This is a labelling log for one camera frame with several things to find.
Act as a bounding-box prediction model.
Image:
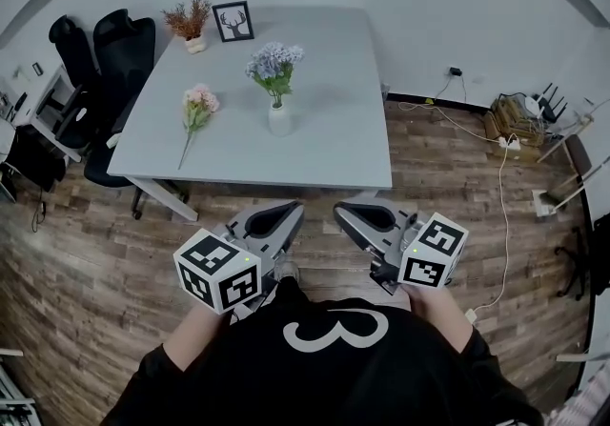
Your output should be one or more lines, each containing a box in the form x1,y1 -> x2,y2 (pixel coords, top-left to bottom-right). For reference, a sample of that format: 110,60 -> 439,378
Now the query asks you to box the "pink striped cloth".
547,366 -> 610,426

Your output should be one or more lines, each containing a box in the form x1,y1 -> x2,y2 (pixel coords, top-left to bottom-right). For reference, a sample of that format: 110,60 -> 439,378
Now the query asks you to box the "black floor stand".
554,217 -> 610,302

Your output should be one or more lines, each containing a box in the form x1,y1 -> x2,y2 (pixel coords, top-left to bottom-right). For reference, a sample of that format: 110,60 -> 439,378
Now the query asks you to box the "white table leg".
127,175 -> 199,223

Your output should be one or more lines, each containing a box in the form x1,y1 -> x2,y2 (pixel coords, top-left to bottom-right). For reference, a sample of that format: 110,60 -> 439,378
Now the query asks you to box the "white round router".
523,94 -> 545,118

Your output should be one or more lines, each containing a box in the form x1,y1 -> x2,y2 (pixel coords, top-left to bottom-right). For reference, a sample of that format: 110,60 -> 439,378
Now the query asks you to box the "white side desk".
28,64 -> 85,164

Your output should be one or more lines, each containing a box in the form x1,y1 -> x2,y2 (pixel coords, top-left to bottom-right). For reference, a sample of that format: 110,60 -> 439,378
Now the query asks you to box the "white ceramic vase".
267,97 -> 294,138

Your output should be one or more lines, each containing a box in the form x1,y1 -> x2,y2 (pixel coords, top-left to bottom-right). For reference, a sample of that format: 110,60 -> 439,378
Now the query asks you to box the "long white cable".
398,101 -> 521,324

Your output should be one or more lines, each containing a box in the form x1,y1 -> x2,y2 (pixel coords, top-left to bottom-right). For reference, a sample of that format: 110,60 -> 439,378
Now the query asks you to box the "white floor plate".
532,189 -> 555,218

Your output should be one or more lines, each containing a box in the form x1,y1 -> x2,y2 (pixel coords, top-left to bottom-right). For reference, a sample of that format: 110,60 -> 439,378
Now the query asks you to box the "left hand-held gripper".
173,199 -> 307,325

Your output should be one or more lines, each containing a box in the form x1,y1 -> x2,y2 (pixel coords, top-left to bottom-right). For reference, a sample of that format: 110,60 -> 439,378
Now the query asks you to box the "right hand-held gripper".
332,198 -> 470,297

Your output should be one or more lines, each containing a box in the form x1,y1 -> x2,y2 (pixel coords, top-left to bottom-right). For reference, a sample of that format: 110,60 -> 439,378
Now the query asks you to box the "black mesh office chair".
84,8 -> 190,221
47,13 -> 104,152

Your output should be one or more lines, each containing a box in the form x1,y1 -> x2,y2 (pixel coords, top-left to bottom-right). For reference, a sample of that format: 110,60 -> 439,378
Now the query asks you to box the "black framed deer picture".
212,0 -> 255,44

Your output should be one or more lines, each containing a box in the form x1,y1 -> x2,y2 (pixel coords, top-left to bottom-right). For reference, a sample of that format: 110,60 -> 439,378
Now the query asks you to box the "stack of cardboard boxes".
483,92 -> 545,161

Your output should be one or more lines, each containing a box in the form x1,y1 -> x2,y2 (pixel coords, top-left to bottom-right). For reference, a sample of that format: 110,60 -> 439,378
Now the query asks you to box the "pink artificial flower bouquet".
177,83 -> 222,172

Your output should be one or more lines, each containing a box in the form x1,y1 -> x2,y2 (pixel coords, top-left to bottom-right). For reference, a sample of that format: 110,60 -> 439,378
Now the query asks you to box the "person's grey shoe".
274,259 -> 302,283

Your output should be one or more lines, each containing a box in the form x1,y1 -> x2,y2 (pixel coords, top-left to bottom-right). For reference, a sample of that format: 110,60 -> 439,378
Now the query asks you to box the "dried orange plant in pot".
160,0 -> 214,55

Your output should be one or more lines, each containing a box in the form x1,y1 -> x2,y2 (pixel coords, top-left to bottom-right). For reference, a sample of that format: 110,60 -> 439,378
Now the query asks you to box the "person's right forearm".
407,285 -> 476,355

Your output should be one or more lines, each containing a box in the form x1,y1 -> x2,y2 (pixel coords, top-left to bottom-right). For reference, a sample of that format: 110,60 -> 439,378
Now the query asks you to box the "person's left forearm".
164,304 -> 231,374

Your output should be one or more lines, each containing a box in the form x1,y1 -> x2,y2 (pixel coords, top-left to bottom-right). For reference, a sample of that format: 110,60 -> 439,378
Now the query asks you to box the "black router with antennas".
536,83 -> 570,125

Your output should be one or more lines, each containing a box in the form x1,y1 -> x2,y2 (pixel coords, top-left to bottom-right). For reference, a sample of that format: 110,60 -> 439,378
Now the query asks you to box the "blue artificial flower bouquet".
245,41 -> 306,111

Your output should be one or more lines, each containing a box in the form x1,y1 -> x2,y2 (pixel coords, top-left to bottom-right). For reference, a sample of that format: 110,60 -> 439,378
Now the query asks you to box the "wooden stick frame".
537,98 -> 610,216

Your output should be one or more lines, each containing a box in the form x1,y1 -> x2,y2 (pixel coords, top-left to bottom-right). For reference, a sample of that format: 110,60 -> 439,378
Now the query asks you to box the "person's black shirt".
99,278 -> 544,426

